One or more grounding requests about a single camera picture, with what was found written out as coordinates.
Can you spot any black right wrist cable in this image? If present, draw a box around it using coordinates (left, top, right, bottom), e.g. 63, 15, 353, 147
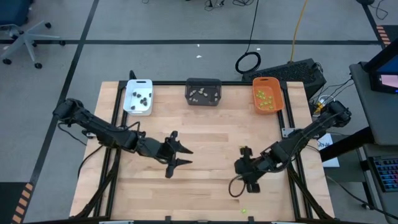
228, 174, 249, 198

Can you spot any grey office chair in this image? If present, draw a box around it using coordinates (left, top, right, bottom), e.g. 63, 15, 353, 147
0, 21, 67, 69

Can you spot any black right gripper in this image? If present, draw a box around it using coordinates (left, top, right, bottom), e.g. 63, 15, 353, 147
234, 147, 271, 194

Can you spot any dark grey translucent bin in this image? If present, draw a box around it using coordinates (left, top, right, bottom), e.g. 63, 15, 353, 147
185, 77, 222, 106

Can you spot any grey desk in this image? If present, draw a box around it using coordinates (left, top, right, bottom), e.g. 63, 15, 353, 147
320, 61, 398, 224

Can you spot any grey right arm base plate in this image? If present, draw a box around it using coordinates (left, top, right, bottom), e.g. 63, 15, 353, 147
281, 127, 296, 139

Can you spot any white power cable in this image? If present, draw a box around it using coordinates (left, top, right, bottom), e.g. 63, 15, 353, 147
316, 94, 336, 106

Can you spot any white paper sheet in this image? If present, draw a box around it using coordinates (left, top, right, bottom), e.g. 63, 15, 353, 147
317, 134, 340, 168

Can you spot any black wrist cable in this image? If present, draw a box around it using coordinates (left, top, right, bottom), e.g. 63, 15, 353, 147
116, 120, 147, 134
228, 174, 249, 198

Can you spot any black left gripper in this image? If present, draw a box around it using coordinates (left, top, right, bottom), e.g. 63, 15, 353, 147
136, 130, 194, 179

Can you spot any white plastic bin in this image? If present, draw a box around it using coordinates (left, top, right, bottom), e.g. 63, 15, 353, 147
123, 78, 154, 117

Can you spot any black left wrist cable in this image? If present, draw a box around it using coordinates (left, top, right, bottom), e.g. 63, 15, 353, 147
116, 120, 147, 134

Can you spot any black monitor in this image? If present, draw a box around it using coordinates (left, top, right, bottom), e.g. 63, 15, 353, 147
363, 39, 398, 94

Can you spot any backlit keyboard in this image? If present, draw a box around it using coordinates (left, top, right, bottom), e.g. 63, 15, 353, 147
371, 155, 398, 192

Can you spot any black computer tower case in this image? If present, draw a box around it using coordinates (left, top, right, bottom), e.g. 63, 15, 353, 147
241, 58, 327, 100

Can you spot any orange plastic bin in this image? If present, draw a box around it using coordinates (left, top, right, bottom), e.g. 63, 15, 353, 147
252, 77, 285, 114

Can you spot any yellow cable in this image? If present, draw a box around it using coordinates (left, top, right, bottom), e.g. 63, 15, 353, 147
289, 0, 309, 62

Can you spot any black coiled cable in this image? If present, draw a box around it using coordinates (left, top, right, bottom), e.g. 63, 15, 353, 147
234, 0, 262, 75

